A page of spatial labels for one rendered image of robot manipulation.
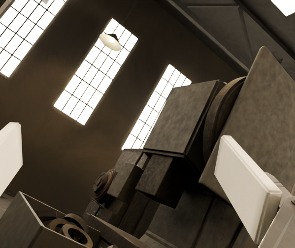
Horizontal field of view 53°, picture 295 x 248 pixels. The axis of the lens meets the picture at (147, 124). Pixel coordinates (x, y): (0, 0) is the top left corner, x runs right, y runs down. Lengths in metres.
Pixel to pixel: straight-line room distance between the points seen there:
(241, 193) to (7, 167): 0.13
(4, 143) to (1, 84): 8.86
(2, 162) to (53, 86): 8.96
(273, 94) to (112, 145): 7.55
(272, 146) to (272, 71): 0.50
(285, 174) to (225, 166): 2.14
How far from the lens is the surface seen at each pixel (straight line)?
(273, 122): 2.19
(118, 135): 9.43
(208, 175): 1.76
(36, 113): 8.95
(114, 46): 7.87
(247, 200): 0.17
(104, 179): 3.83
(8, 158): 0.19
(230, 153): 0.19
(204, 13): 10.50
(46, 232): 1.22
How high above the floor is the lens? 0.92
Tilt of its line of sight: 17 degrees up
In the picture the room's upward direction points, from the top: 29 degrees clockwise
